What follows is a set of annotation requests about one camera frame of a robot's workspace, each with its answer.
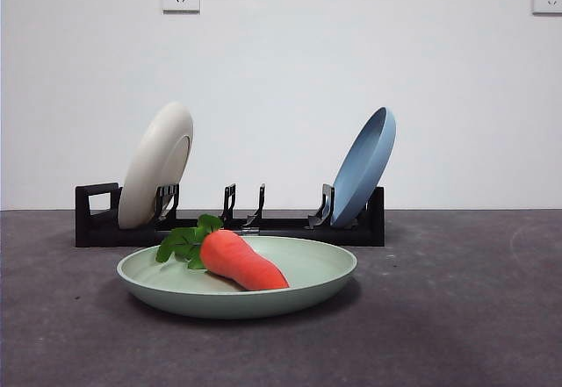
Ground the orange carrot with green leaves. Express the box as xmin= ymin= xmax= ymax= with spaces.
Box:
xmin=156 ymin=213 xmax=291 ymax=292

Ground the green plate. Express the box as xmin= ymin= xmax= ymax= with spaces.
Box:
xmin=116 ymin=235 xmax=359 ymax=320

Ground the blue plate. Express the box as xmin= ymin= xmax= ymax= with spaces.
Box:
xmin=330 ymin=106 xmax=398 ymax=228

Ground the cream plate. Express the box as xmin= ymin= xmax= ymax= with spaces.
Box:
xmin=118 ymin=100 xmax=195 ymax=231

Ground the black plate rack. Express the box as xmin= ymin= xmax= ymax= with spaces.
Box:
xmin=74 ymin=182 xmax=386 ymax=248

